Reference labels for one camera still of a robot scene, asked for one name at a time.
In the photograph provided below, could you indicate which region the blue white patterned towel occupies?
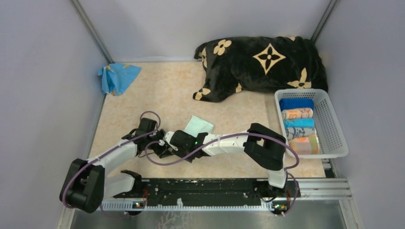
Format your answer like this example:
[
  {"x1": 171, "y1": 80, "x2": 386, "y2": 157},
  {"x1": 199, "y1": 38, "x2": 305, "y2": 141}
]
[{"x1": 286, "y1": 127, "x2": 316, "y2": 141}]

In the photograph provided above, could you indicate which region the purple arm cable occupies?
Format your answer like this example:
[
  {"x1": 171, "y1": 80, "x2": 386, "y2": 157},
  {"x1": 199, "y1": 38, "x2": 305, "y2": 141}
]
[
  {"x1": 144, "y1": 132, "x2": 300, "y2": 217},
  {"x1": 62, "y1": 111, "x2": 161, "y2": 219}
]

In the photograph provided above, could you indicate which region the light blue crumpled cloth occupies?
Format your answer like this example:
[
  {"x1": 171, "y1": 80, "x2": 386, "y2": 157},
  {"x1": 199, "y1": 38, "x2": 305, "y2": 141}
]
[{"x1": 97, "y1": 63, "x2": 141, "y2": 96}]

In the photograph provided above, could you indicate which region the cyan rolled towel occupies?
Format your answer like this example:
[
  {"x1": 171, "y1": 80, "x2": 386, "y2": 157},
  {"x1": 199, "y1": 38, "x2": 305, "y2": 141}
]
[{"x1": 283, "y1": 118, "x2": 315, "y2": 128}]

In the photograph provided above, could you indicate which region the mint green towel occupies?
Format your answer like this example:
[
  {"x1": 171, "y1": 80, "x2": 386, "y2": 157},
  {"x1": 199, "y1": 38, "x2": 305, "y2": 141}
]
[{"x1": 183, "y1": 115, "x2": 214, "y2": 137}]

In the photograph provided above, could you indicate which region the orange polka dot towel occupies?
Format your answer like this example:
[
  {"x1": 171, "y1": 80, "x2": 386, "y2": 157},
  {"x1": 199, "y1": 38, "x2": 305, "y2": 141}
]
[{"x1": 288, "y1": 135, "x2": 320, "y2": 155}]

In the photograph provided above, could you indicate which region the beige orange rolled towel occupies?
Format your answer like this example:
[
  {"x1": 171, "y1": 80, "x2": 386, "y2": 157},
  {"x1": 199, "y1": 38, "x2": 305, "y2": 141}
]
[{"x1": 281, "y1": 107, "x2": 313, "y2": 120}]

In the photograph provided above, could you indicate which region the black beige flower blanket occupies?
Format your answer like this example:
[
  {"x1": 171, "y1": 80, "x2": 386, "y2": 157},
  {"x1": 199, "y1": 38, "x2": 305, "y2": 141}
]
[{"x1": 192, "y1": 36, "x2": 329, "y2": 103}]

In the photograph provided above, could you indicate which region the dark blue rolled towel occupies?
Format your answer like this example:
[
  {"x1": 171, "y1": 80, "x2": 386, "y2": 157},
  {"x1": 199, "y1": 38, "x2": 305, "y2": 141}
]
[{"x1": 279, "y1": 98, "x2": 314, "y2": 111}]

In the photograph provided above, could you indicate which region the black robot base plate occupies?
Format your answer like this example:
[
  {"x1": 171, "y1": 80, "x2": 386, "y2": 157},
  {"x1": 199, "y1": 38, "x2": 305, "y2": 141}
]
[{"x1": 115, "y1": 178, "x2": 301, "y2": 208}]

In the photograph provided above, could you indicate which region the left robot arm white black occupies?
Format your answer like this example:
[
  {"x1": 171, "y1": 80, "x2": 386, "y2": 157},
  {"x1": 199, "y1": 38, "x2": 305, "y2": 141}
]
[{"x1": 59, "y1": 117, "x2": 165, "y2": 213}]

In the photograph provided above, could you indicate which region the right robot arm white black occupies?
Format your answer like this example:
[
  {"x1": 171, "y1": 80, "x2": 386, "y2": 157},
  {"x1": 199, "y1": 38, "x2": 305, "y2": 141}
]
[{"x1": 163, "y1": 123, "x2": 288, "y2": 197}]

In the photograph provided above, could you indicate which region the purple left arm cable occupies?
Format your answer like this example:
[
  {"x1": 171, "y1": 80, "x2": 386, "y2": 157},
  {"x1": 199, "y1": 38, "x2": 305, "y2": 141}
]
[{"x1": 62, "y1": 111, "x2": 161, "y2": 219}]

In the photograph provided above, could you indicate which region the aluminium rail frame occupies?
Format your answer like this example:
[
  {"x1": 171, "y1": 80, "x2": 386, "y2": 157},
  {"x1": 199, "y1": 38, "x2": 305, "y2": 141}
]
[{"x1": 64, "y1": 177, "x2": 352, "y2": 212}]

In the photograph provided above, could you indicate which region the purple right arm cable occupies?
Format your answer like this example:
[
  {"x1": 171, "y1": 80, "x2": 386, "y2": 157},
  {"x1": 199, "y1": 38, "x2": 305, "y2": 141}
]
[{"x1": 144, "y1": 132, "x2": 300, "y2": 217}]

